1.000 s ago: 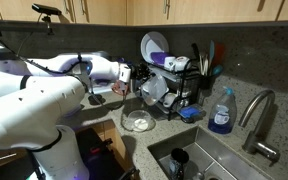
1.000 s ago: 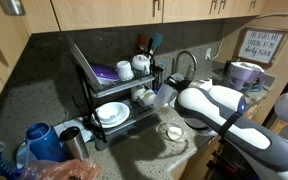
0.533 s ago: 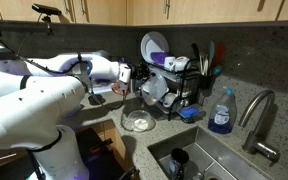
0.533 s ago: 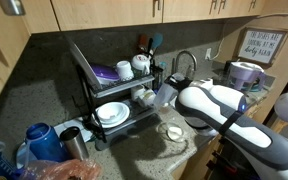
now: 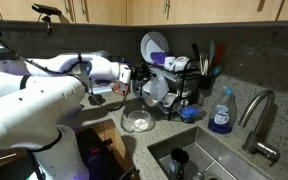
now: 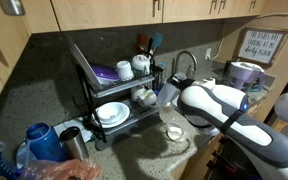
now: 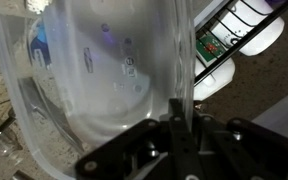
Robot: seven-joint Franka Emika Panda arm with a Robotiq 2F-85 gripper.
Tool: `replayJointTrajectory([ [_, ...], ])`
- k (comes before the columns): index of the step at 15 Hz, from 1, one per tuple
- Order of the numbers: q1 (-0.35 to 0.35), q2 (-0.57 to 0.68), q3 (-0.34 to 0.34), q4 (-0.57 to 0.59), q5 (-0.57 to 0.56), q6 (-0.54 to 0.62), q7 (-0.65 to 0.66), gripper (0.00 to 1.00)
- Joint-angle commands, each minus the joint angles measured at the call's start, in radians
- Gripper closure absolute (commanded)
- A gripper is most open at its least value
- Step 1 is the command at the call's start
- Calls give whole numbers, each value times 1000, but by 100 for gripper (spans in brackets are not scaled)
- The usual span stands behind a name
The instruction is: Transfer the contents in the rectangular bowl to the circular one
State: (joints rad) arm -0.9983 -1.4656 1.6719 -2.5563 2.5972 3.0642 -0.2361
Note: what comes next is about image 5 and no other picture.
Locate black spatula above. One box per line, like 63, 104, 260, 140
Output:
190, 42, 201, 64

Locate black mug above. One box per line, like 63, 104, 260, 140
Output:
168, 147, 190, 180

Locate steel kitchen faucet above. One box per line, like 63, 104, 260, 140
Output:
237, 88, 281, 163

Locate blue dish soap bottle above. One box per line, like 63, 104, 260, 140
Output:
207, 85, 237, 135

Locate metal spoon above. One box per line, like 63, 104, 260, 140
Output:
192, 160, 216, 180

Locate clear rectangular plastic container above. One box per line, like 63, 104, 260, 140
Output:
142, 73, 171, 108

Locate red plastic bag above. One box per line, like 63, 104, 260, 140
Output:
112, 79, 130, 98

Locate purple bowl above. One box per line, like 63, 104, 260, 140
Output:
149, 51, 169, 67

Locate printed white mug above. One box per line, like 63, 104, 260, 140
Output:
172, 55, 191, 72

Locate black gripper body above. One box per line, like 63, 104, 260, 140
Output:
130, 62, 146, 83

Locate black camera on mount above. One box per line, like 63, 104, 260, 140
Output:
31, 3, 63, 37

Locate teal spatula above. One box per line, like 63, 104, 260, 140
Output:
207, 39, 216, 69

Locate white cutting board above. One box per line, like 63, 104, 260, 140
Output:
92, 83, 116, 95

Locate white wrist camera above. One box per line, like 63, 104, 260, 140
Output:
118, 64, 132, 85

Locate steel drawer handle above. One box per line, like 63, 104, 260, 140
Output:
0, 152, 18, 167

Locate black robot stand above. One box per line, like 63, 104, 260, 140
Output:
75, 128, 138, 180

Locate metal cabinet handle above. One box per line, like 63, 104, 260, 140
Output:
62, 0, 69, 15
80, 0, 87, 15
163, 0, 170, 16

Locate black two-tier dish rack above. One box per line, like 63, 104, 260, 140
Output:
137, 58, 202, 122

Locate black utensil holder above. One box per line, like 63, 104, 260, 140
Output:
197, 73, 215, 98

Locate red spatula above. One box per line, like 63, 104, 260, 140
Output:
213, 42, 226, 68

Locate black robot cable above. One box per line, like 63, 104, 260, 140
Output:
0, 33, 132, 113

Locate blue utensil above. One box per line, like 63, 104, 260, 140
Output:
211, 64, 224, 77

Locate stainless steel sink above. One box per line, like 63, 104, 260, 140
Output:
147, 125, 275, 180

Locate white rice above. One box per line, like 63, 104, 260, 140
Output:
132, 118, 150, 132

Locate wooden base cabinet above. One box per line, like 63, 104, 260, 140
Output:
75, 119, 135, 174

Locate wooden spoon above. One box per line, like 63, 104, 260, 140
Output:
198, 51, 209, 77

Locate large white plate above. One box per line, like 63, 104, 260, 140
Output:
140, 31, 170, 64

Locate blue sponge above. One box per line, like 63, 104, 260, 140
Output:
182, 107, 200, 118
176, 104, 206, 124

